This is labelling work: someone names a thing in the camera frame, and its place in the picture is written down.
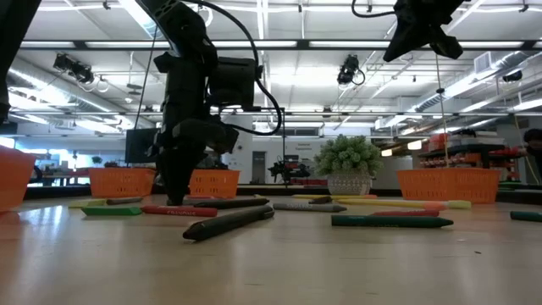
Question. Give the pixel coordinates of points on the black pen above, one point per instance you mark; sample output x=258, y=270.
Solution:
x=228, y=222
x=237, y=203

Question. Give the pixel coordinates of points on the shelf with orange boxes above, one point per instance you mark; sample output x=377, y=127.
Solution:
x=461, y=154

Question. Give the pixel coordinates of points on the red pen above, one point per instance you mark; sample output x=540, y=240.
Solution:
x=406, y=213
x=178, y=211

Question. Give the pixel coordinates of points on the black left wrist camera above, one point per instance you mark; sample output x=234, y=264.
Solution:
x=233, y=82

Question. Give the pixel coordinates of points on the black monitor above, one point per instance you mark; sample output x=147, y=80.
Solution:
x=139, y=146

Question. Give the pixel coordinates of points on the person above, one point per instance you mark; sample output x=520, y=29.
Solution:
x=534, y=140

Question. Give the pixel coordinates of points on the green artificial potted plant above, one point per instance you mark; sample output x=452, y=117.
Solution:
x=348, y=161

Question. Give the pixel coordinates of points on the white pencil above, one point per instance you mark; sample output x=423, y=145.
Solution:
x=459, y=204

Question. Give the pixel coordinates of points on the white round pillar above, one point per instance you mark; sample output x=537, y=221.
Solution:
x=243, y=161

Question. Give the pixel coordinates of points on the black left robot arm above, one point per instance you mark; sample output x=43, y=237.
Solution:
x=12, y=42

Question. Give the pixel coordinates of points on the orange plastic slotted bin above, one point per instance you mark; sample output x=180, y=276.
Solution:
x=120, y=182
x=449, y=184
x=14, y=178
x=216, y=183

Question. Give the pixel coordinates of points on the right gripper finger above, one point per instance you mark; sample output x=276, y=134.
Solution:
x=406, y=40

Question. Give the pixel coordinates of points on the green eraser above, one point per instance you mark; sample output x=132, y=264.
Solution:
x=111, y=211

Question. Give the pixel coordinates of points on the grey pen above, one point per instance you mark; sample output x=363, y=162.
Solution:
x=125, y=201
x=309, y=207

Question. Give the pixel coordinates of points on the dark green crayon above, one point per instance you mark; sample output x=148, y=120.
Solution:
x=527, y=216
x=389, y=221

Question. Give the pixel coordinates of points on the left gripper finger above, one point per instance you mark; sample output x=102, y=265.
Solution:
x=180, y=173

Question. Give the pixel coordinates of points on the black background robot arm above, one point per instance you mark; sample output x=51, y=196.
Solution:
x=288, y=169

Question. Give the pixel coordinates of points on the black ceiling-hung camera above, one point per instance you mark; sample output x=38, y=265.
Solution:
x=512, y=76
x=348, y=70
x=74, y=68

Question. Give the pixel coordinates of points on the grey door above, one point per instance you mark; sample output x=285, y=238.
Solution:
x=259, y=167

